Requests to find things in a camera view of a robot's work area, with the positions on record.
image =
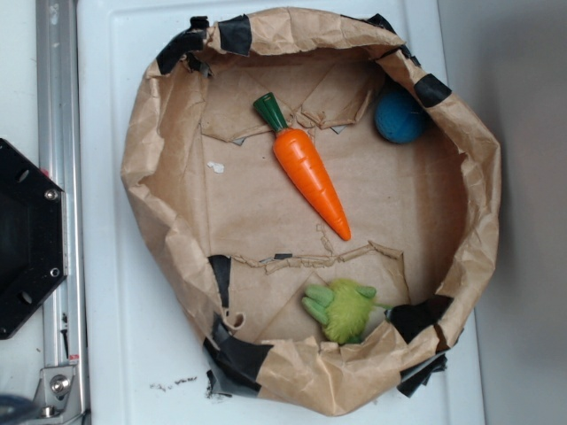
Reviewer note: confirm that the brown paper bin with tape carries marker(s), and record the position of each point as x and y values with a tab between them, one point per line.
239	248

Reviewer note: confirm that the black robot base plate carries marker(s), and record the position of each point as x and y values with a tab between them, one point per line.
32	239

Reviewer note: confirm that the metal corner bracket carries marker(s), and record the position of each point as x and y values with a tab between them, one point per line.
58	395

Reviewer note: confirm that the small white paper scrap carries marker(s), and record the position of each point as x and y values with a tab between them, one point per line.
217	168

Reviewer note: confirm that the green fuzzy plush toy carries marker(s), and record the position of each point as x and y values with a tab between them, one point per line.
346	310

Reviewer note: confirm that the aluminium extrusion rail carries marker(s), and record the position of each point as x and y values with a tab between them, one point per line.
64	312

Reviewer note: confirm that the orange plastic toy carrot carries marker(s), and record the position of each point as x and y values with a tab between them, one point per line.
297	155

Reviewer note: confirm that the blue foam ball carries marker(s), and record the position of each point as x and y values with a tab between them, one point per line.
399	118

